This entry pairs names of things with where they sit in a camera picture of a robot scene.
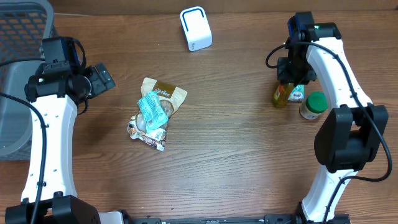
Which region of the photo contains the small teal tissue pack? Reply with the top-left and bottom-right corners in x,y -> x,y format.
288,85 -> 305,102

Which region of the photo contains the yellow oil bottle silver cap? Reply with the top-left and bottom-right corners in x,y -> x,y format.
272,83 -> 294,108

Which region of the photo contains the green lid white jar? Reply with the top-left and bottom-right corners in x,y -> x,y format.
299,91 -> 328,120

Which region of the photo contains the brown snack packet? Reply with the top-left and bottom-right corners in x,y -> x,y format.
141,77 -> 187,124

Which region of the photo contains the white red snack wrapper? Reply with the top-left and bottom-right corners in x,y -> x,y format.
127,112 -> 167,151

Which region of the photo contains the grey plastic mesh basket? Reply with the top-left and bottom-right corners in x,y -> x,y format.
1,0 -> 57,161

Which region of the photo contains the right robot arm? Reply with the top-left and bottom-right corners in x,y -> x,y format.
276,12 -> 392,223

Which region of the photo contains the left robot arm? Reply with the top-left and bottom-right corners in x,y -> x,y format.
3,37 -> 116,223

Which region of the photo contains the white barcode scanner stand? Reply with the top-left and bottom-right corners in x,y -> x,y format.
180,6 -> 213,52

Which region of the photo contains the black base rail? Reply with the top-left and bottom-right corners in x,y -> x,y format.
121,210 -> 352,224

